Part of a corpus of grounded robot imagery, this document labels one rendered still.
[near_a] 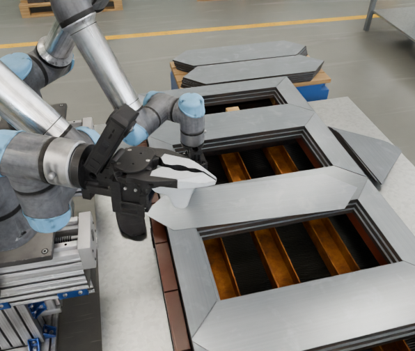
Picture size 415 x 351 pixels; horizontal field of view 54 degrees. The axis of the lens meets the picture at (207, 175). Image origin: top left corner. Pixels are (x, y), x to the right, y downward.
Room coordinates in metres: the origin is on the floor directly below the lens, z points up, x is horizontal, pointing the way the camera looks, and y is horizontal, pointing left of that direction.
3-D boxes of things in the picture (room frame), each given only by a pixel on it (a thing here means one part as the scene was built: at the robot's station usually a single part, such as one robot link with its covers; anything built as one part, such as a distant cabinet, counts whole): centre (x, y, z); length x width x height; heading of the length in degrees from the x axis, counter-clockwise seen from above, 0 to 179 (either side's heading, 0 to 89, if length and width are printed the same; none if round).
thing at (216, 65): (2.06, -0.22, 0.82); 0.80 x 0.40 x 0.06; 104
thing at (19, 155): (0.51, 0.29, 1.43); 0.11 x 0.08 x 0.09; 76
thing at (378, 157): (1.38, -0.70, 0.77); 0.45 x 0.20 x 0.04; 14
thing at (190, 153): (1.02, 0.04, 1.02); 0.09 x 0.08 x 0.12; 13
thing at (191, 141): (1.03, 0.04, 1.10); 0.08 x 0.08 x 0.05
